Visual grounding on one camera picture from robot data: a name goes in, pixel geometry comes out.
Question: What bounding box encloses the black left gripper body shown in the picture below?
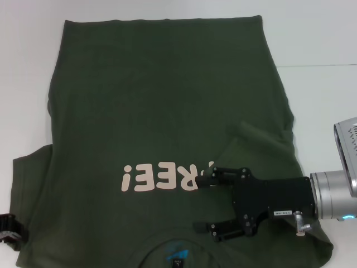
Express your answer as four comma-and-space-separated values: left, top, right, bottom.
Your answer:
0, 213, 29, 248

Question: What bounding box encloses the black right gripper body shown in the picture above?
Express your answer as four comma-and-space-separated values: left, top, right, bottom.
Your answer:
230, 175, 318, 238

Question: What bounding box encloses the dark green FREE! t-shirt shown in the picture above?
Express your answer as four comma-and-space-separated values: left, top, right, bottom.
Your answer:
8, 15, 335, 268

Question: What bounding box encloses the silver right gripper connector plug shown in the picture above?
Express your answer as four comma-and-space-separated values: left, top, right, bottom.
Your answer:
293, 210, 312, 238

